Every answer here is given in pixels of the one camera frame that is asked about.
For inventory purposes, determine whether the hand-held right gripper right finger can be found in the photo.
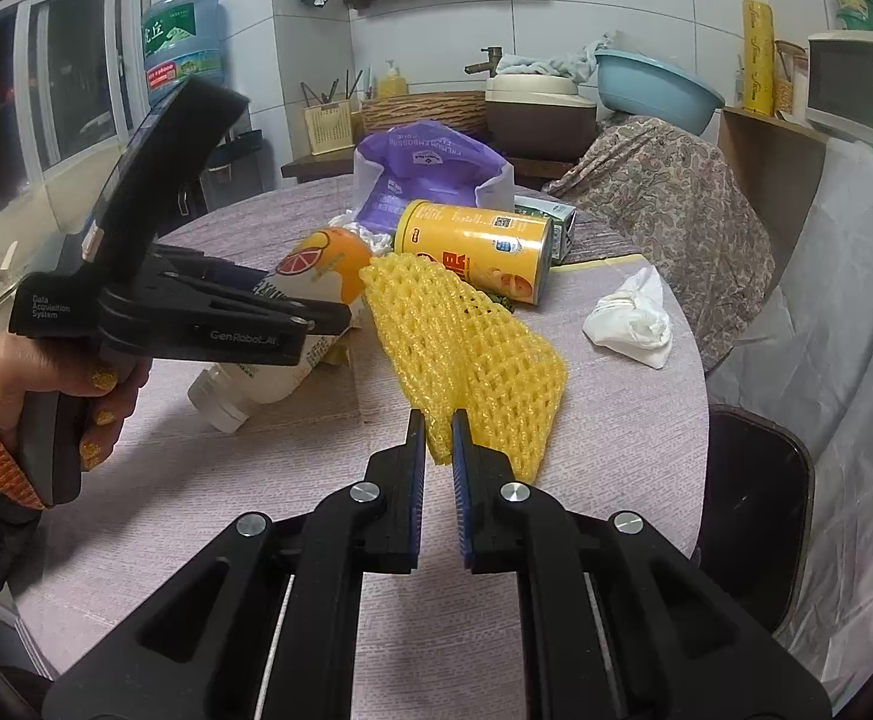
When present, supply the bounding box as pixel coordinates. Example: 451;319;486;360
451;409;832;720

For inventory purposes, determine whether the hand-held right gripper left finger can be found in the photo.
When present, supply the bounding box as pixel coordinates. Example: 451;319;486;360
42;409;428;720

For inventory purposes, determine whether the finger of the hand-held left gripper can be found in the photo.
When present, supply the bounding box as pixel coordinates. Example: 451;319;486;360
98;281;352;368
152;244;276;297

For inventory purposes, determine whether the white bottle with orange label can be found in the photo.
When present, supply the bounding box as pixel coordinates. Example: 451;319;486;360
187;227;374;434

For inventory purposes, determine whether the yellow foam fruit net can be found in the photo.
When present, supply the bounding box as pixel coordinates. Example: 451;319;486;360
359;253;566;482

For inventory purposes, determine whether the white tissue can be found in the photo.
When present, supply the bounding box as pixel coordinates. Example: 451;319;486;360
582;266;673;370

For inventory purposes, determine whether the person's left hand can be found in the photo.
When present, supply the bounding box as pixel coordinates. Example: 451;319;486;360
0;334;152;477

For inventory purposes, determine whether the black water dispenser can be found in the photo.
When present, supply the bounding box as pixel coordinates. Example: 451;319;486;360
203;127;266;212

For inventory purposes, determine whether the white framed window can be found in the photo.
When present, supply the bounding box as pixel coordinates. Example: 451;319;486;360
0;0;152;233

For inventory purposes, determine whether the blue water jug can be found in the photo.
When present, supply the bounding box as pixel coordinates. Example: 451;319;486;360
140;0;227;106

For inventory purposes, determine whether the cream utensil holder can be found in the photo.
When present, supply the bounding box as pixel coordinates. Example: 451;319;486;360
299;67;366;156

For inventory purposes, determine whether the yellow chips can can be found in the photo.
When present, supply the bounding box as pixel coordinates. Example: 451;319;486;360
393;199;553;306

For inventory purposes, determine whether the purple plastic bag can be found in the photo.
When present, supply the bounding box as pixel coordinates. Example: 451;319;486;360
351;122;516;241

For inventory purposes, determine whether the wicker basket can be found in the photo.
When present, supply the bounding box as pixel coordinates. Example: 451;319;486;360
359;91;491;137

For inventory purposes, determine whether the floral patterned cloth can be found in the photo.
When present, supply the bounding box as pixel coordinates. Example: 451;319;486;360
541;115;776;372

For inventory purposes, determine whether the brass faucet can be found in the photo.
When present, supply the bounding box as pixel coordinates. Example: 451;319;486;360
464;46;505;77

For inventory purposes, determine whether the light blue towel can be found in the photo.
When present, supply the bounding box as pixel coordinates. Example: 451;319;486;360
494;34;621;83

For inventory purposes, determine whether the white cover cloth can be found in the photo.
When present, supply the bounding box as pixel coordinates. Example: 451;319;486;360
706;139;873;691

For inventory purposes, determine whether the blue plastic basin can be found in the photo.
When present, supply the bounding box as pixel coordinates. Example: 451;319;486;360
595;50;727;132

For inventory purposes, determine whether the wooden cabinet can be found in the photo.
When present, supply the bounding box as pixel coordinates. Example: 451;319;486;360
717;105;831;271

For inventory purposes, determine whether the glass jar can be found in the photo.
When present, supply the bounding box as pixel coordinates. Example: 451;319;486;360
773;40;809;117

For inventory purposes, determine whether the yellow wrap roll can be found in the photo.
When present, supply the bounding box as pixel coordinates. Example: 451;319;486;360
736;0;776;117

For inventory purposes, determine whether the white microwave oven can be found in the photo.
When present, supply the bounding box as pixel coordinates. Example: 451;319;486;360
806;31;873;143

